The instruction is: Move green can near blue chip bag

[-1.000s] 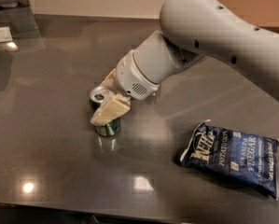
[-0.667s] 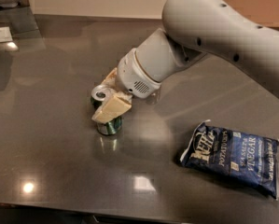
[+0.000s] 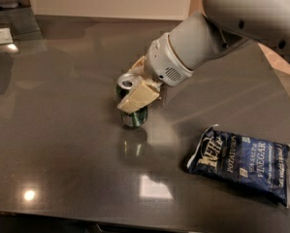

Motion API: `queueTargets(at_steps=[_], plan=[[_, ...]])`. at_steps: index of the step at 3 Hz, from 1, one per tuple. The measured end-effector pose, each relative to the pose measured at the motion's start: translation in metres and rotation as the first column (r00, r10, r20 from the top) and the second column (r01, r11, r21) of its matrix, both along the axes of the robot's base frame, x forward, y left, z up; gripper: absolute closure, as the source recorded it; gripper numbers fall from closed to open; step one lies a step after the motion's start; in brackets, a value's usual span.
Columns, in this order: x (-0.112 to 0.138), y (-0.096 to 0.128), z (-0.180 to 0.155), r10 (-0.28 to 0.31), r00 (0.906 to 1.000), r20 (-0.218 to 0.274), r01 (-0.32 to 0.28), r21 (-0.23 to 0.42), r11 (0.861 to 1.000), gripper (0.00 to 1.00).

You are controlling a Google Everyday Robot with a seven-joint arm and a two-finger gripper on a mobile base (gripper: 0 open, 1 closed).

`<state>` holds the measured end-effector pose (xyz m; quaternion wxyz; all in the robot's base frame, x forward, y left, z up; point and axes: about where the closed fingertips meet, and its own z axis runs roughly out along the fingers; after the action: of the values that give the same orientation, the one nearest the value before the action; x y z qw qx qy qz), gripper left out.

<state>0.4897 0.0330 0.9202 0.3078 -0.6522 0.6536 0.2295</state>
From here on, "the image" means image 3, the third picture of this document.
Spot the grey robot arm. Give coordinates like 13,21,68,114
118,0,290,114

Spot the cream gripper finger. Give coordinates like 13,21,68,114
128,56,145,76
117,82,160,114

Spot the white paper card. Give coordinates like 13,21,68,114
0,28,13,45

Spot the blue potato chip bag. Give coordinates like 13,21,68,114
186,125,290,207

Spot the green soda can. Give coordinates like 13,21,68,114
116,73,147,128

